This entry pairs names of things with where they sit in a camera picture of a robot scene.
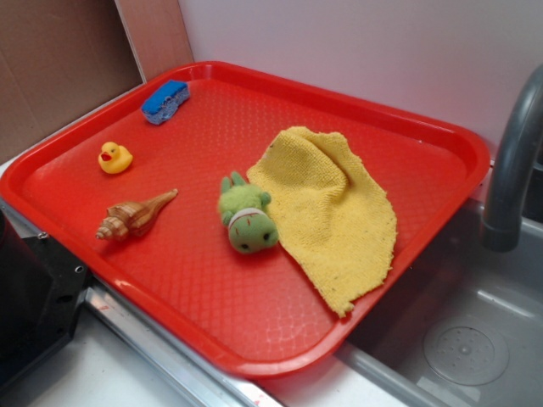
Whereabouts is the brown spiral seashell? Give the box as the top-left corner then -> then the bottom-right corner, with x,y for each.
95,188 -> 178,242

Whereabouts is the brown cardboard panel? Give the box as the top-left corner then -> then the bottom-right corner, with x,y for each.
1,1 -> 142,162

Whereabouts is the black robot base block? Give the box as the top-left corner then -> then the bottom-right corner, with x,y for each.
1,215 -> 90,392

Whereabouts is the green plush turtle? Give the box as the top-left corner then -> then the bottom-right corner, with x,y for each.
217,171 -> 279,254

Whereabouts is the yellow rubber duck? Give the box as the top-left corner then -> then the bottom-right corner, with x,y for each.
98,142 -> 133,175

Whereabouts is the grey plastic sink basin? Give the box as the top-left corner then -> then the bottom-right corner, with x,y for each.
338,202 -> 542,406

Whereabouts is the blue sponge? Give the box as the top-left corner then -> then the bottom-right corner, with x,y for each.
141,80 -> 190,125

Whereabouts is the yellow microfibre cloth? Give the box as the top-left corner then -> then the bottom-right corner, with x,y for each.
247,126 -> 397,318

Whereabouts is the grey sink faucet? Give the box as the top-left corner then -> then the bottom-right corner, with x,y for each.
479,67 -> 542,252

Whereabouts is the red plastic tray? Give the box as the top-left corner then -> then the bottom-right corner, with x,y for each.
1,62 -> 490,379

